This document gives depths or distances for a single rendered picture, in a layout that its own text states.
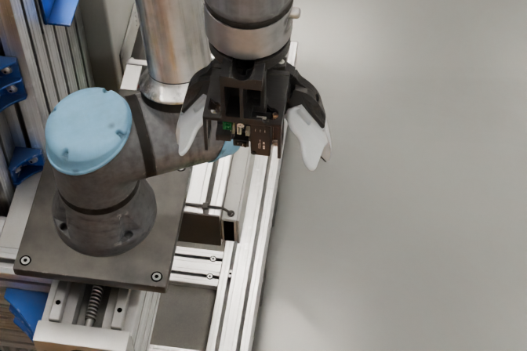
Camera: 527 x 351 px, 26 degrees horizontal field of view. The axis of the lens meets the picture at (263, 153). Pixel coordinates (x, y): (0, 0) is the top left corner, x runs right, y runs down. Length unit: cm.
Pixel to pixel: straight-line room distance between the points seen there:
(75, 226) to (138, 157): 17
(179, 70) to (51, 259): 36
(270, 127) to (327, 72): 218
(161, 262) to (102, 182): 18
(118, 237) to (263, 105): 67
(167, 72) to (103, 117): 11
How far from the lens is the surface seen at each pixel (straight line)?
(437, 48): 327
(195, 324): 252
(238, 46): 95
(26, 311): 179
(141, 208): 163
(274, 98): 102
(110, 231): 162
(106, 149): 148
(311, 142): 109
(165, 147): 152
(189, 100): 110
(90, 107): 152
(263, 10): 92
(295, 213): 291
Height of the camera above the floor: 246
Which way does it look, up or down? 55 degrees down
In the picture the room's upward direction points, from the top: straight up
